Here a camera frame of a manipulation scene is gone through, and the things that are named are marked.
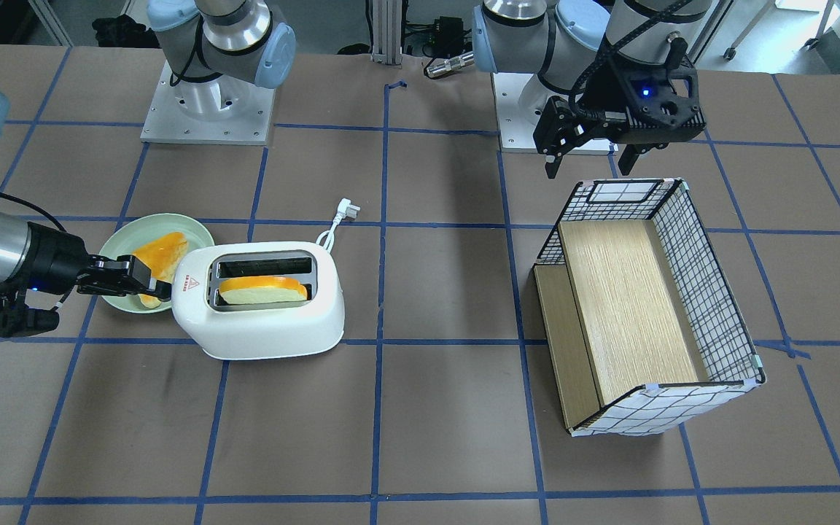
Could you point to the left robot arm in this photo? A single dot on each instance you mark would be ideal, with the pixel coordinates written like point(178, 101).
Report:
point(565, 42)

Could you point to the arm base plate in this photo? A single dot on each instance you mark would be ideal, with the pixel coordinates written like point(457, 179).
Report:
point(519, 99)
point(222, 111)

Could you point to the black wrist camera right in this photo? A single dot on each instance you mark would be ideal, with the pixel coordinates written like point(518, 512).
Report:
point(17, 319)

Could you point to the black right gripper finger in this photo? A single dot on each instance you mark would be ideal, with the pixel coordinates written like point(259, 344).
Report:
point(157, 291)

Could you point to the orange bread on plate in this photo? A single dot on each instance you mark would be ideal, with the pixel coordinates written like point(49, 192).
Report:
point(163, 255)

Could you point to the white two-slot toaster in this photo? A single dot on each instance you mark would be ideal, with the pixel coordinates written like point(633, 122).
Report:
point(266, 330)

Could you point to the aluminium frame post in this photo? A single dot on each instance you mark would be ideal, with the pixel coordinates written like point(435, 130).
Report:
point(386, 23)

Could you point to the wire basket with wood panels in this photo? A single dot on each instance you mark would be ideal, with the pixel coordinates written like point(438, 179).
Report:
point(643, 329)

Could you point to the toast slice in toaster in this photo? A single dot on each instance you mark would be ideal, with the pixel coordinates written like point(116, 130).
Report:
point(251, 290)

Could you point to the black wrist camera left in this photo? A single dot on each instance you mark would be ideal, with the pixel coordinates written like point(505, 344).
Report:
point(664, 106)

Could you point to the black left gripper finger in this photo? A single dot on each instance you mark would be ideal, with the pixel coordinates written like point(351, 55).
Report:
point(553, 161)
point(631, 154)

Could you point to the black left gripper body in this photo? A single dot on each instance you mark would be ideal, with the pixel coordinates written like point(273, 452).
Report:
point(604, 97)

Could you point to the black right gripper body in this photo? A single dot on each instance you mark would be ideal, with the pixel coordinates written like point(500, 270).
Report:
point(52, 255)

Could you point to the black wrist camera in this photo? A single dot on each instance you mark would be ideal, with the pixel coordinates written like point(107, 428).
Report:
point(17, 319)
point(664, 106)

